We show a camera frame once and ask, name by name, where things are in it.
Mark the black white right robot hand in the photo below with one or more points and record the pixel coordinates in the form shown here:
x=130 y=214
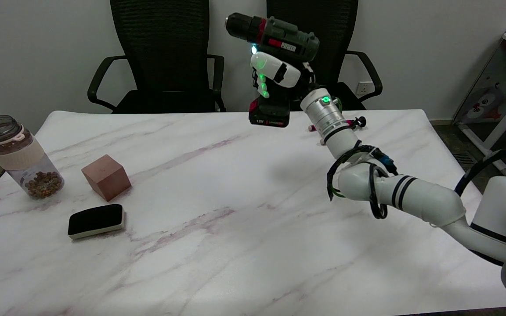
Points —
x=279 y=72

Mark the green red power screwdriver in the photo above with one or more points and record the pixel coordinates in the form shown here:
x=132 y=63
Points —
x=286 y=39

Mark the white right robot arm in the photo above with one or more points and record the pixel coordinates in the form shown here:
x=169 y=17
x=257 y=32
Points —
x=424 y=195

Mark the black mesh office chair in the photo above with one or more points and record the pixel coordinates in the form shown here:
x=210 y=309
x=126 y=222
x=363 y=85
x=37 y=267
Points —
x=165 y=52
x=336 y=26

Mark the pink flexible mini tripod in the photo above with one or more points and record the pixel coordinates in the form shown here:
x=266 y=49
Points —
x=358 y=121

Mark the brown wooden cube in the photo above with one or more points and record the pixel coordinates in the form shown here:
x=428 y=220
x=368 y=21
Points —
x=106 y=176

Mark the white desk with cartoon panel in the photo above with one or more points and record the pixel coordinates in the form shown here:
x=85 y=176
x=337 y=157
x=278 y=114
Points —
x=494 y=96

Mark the black white board eraser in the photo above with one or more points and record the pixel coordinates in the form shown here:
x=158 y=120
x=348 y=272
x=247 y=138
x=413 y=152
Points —
x=95 y=219

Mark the clear jar with nuts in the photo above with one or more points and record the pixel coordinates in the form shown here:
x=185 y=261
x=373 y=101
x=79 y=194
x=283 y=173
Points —
x=22 y=160

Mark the white wall socket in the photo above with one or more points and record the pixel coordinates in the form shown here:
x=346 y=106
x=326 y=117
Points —
x=364 y=89

